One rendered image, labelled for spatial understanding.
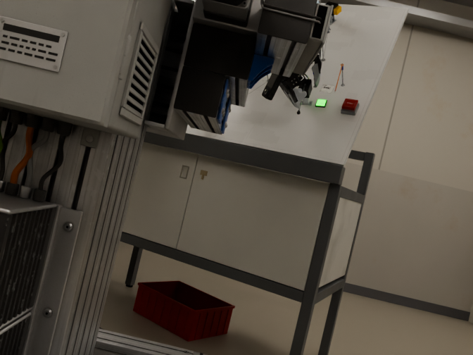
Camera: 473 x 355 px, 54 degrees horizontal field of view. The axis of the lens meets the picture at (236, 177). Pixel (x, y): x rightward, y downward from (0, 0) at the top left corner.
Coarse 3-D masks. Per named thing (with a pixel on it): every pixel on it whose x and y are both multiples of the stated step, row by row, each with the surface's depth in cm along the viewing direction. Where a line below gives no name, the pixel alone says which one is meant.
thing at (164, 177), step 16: (144, 144) 200; (144, 160) 200; (160, 160) 196; (176, 160) 193; (192, 160) 190; (144, 176) 199; (160, 176) 195; (176, 176) 192; (192, 176) 189; (144, 192) 198; (160, 192) 195; (176, 192) 192; (128, 208) 200; (144, 208) 197; (160, 208) 194; (176, 208) 191; (128, 224) 200; (144, 224) 196; (160, 224) 193; (176, 224) 190; (160, 240) 192; (176, 240) 189
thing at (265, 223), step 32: (192, 192) 189; (224, 192) 183; (256, 192) 177; (288, 192) 172; (320, 192) 168; (192, 224) 187; (224, 224) 182; (256, 224) 176; (288, 224) 171; (224, 256) 180; (256, 256) 175; (288, 256) 170
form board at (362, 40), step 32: (352, 32) 213; (384, 32) 208; (352, 64) 198; (384, 64) 193; (256, 96) 196; (320, 96) 188; (352, 96) 184; (192, 128) 190; (256, 128) 183; (288, 128) 179; (320, 128) 176; (352, 128) 173; (320, 160) 166
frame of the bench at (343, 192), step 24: (336, 192) 165; (360, 216) 219; (120, 240) 200; (144, 240) 195; (192, 264) 185; (216, 264) 181; (312, 264) 166; (264, 288) 172; (288, 288) 169; (312, 288) 165; (336, 288) 202; (312, 312) 167; (336, 312) 216
